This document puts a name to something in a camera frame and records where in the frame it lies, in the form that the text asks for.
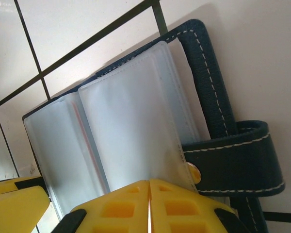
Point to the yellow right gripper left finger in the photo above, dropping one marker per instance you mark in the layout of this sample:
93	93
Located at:
111	211

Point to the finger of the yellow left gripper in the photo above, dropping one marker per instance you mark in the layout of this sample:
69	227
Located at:
14	208

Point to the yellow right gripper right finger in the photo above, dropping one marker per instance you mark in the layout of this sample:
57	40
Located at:
184	211

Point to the blue leather card holder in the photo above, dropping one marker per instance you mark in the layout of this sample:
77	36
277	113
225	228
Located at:
245	155

